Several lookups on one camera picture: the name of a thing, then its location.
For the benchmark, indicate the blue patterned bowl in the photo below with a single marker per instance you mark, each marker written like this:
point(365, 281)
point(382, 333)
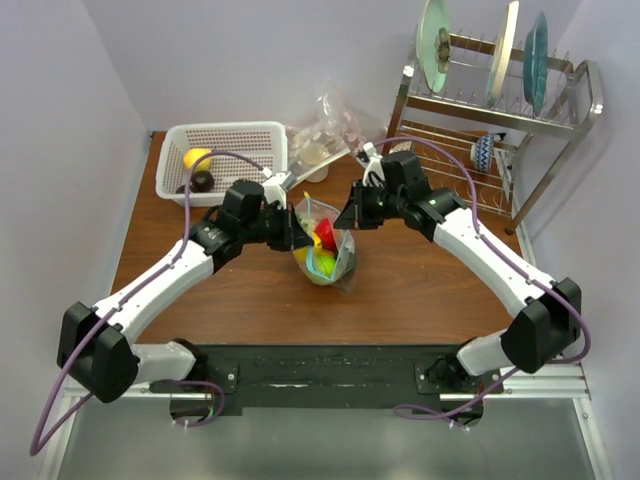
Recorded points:
point(482, 153)

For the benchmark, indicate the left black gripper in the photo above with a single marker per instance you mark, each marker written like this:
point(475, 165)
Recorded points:
point(292, 233)

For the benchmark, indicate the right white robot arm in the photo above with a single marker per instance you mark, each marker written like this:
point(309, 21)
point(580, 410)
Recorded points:
point(543, 310)

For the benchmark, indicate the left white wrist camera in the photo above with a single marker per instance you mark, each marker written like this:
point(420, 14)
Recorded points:
point(276, 187)

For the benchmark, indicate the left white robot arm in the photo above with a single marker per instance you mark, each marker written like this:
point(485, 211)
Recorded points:
point(98, 345)

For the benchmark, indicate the yellow pear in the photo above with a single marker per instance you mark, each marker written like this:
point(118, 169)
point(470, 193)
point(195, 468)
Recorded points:
point(307, 255)

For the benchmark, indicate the steel dish rack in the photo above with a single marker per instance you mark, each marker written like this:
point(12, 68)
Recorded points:
point(575, 105)

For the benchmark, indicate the dark purple passion fruit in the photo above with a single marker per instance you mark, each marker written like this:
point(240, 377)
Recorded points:
point(202, 182)

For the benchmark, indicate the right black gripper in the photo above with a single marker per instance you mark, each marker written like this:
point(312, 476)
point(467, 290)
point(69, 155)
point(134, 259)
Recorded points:
point(354, 215)

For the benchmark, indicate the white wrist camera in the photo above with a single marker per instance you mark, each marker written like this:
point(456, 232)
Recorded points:
point(276, 187)
point(370, 159)

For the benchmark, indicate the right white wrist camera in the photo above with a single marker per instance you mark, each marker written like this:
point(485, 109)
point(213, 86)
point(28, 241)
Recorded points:
point(370, 159)

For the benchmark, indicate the green lime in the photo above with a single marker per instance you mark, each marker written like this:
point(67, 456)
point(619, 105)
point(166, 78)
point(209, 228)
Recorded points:
point(324, 263)

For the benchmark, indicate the teal glass plate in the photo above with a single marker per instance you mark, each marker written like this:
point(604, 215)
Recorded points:
point(535, 64)

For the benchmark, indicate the dark green avocado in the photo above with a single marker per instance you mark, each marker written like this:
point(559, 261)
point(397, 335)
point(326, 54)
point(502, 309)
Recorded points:
point(348, 252)

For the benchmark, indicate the white cream plate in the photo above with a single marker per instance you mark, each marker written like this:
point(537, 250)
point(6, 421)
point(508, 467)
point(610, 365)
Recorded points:
point(502, 54)

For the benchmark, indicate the blue zip top bag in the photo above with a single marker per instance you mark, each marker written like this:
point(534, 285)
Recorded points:
point(341, 279)

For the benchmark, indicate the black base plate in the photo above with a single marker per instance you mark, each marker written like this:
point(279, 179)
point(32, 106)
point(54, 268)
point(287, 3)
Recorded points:
point(336, 376)

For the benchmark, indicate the white plastic basket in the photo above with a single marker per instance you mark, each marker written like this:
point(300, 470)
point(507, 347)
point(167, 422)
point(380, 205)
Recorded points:
point(264, 142)

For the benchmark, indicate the pale green plate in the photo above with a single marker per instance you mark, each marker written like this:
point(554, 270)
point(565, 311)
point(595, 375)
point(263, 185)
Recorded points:
point(433, 44)

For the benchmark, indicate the pile of spotted plastic bags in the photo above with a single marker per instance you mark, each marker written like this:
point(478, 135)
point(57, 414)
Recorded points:
point(337, 130)

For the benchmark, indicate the yellow apple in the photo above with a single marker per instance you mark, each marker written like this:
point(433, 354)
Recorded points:
point(198, 157)

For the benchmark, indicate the large red apple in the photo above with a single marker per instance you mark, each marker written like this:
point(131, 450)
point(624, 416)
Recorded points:
point(323, 232)

